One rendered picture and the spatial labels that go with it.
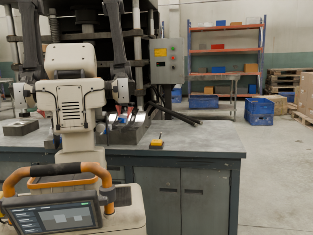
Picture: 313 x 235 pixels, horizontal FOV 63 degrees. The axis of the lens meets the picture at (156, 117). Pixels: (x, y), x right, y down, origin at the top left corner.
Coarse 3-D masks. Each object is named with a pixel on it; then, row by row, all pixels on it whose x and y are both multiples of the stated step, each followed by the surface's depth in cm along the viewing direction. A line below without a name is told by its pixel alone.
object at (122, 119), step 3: (120, 117) 150; (123, 117) 152; (126, 117) 153; (117, 120) 144; (120, 120) 146; (123, 120) 149; (126, 120) 153; (120, 123) 154; (123, 123) 153; (126, 123) 153
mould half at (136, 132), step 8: (112, 112) 186; (144, 112) 182; (112, 120) 178; (128, 120) 177; (136, 120) 176; (144, 120) 176; (112, 128) 160; (120, 128) 159; (128, 128) 159; (136, 128) 158; (144, 128) 177; (96, 136) 158; (104, 136) 157; (112, 136) 156; (120, 136) 155; (128, 136) 154; (136, 136) 154; (104, 144) 158; (112, 144) 157; (120, 144) 156; (128, 144) 155; (136, 144) 155
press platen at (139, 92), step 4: (144, 84) 263; (148, 84) 280; (152, 84) 285; (144, 88) 261; (152, 88) 264; (136, 92) 221; (140, 92) 221; (144, 92) 223; (136, 96) 224; (140, 96) 223
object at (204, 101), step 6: (192, 96) 560; (198, 96) 559; (204, 96) 557; (210, 96) 555; (216, 96) 552; (192, 102) 525; (198, 102) 523; (204, 102) 521; (210, 102) 520; (216, 102) 518
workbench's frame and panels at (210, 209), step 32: (0, 160) 171; (32, 160) 167; (128, 160) 156; (160, 160) 152; (192, 160) 149; (224, 160) 146; (160, 192) 159; (192, 192) 157; (224, 192) 152; (160, 224) 164; (192, 224) 160; (224, 224) 157
